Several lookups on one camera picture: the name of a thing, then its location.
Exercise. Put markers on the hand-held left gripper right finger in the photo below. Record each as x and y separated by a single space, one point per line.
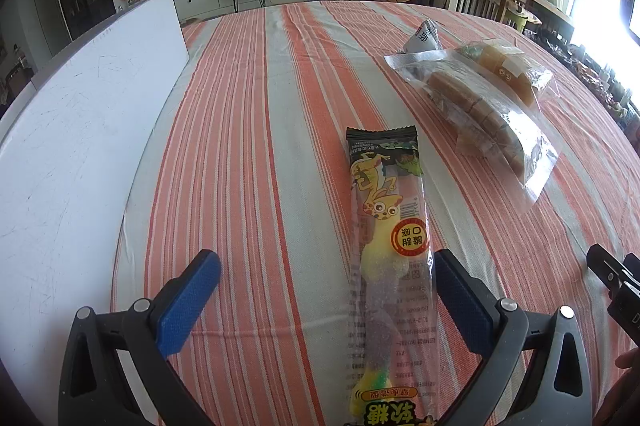
462 301

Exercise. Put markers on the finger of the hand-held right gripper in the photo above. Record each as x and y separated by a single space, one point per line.
605 263

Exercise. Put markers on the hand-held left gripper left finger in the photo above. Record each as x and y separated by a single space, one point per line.
192 296

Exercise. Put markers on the yellow gummy candy packet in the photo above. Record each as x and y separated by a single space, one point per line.
385 216

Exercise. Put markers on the white board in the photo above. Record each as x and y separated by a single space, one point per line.
75 156

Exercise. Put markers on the person's right hand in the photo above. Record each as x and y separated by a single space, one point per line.
631 361

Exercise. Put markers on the orange striped tablecloth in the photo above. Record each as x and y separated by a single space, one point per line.
250 131

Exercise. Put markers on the clear biscuit packet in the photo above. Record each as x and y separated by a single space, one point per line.
475 106

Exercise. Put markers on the clear bread packet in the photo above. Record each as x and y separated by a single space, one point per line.
505 66

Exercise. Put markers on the small white snack packet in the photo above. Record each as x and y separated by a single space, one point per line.
425 37

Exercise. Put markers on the wooden dining table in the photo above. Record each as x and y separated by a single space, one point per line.
545 3

